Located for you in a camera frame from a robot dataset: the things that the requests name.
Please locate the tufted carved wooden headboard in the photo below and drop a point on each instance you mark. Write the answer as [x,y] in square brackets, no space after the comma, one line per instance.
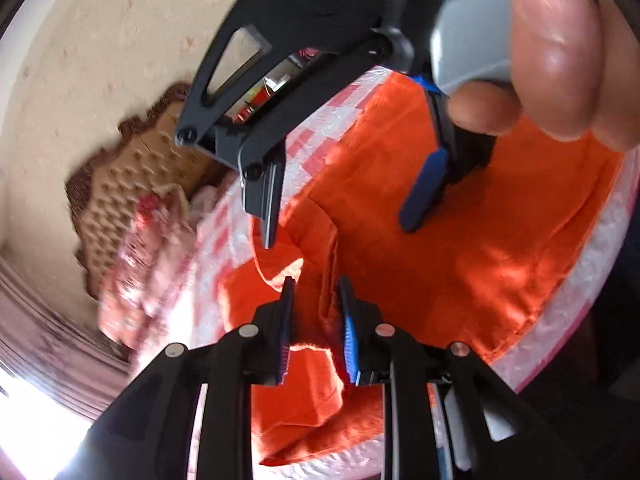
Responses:
[130,180]

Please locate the orange pants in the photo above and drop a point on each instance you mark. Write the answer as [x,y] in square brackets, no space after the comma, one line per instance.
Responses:
[450,270]

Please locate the person's right hand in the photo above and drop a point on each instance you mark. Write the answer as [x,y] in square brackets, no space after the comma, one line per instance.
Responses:
[560,50]

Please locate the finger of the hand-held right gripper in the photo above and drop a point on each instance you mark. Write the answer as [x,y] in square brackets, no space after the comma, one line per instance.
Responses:
[265,180]
[425,195]

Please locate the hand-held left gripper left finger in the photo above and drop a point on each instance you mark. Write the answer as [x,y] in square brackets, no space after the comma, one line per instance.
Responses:
[286,330]

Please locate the pink checkered tablecloth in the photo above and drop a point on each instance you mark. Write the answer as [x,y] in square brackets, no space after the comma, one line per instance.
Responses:
[595,270]

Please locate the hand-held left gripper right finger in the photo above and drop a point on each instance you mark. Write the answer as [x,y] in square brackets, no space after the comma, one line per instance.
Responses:
[350,340]

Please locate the pink curtain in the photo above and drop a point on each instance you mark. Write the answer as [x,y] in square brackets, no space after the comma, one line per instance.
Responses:
[50,320]

